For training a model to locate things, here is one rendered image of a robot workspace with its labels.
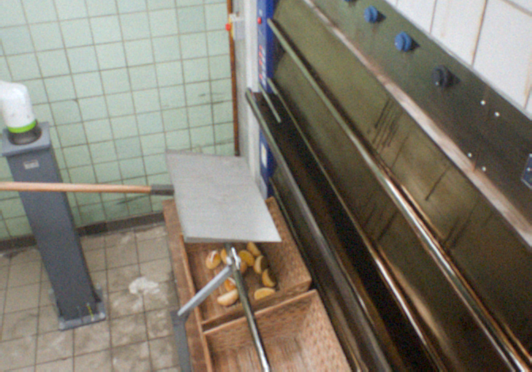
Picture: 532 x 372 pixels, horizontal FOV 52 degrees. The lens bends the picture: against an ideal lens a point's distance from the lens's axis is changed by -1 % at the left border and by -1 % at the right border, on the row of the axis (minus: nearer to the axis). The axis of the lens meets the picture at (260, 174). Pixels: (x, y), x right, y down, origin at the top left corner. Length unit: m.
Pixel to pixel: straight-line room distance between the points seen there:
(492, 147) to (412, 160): 0.29
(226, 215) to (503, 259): 1.22
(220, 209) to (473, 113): 1.23
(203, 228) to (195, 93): 1.48
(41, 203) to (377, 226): 1.74
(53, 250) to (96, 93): 0.92
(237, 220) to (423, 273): 0.89
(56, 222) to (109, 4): 1.15
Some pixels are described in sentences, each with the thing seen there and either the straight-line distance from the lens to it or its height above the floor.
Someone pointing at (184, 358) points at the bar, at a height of 0.71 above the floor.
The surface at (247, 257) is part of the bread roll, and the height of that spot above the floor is 0.64.
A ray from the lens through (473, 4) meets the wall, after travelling 1.06.
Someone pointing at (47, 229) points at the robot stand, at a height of 0.72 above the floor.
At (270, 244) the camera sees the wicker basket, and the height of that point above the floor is 0.67.
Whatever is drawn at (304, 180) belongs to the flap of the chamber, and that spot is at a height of 1.41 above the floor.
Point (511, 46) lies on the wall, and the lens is 0.99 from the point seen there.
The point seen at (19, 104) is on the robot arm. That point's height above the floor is 1.39.
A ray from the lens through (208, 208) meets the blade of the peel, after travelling 2.11.
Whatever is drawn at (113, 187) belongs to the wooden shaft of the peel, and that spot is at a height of 1.30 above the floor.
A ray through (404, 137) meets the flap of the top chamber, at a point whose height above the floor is 1.82.
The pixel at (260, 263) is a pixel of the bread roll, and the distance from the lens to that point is 2.64.
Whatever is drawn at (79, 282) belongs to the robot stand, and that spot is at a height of 0.30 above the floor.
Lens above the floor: 2.56
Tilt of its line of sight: 37 degrees down
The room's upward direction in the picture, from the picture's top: 1 degrees counter-clockwise
